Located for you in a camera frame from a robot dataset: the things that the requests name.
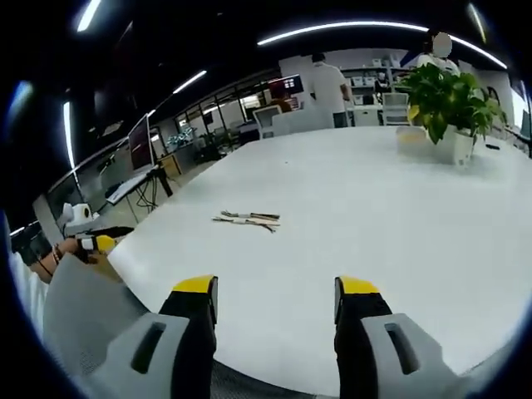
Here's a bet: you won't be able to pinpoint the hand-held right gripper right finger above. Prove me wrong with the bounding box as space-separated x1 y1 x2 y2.
333 274 462 399

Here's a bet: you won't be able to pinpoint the computer monitor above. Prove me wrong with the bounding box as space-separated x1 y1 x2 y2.
126 112 158 175

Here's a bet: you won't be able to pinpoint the white plant pot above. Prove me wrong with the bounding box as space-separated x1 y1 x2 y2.
438 124 475 168

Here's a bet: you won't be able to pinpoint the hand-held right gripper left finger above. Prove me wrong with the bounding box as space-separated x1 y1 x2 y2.
87 273 219 399

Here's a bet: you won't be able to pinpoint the person's left hand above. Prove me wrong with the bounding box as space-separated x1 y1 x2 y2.
57 239 100 266

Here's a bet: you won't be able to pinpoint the white storage shelves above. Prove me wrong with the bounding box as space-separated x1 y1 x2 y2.
343 57 411 106

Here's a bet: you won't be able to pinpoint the person's white sleeve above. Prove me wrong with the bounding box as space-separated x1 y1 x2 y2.
7 215 50 337

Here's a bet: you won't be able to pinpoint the clear plastic tray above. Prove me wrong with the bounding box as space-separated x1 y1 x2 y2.
394 125 442 158

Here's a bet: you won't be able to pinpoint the wall display screen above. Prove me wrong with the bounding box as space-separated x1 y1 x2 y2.
267 74 301 101

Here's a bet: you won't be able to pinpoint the white side desk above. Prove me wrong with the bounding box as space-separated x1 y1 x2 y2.
105 164 175 225

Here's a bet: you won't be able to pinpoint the grey office chair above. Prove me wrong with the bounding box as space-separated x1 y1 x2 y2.
42 249 149 377

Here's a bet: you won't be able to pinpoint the green potted plant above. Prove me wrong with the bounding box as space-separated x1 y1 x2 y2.
393 62 509 145

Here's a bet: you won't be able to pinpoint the white mesh office chair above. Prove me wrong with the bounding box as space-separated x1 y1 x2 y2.
381 91 411 126
252 104 284 140

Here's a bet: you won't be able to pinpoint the wooden cabinet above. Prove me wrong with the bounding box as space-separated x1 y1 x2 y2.
159 154 183 176

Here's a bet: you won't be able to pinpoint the long ceiling light strip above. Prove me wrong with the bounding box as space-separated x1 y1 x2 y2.
256 20 430 47

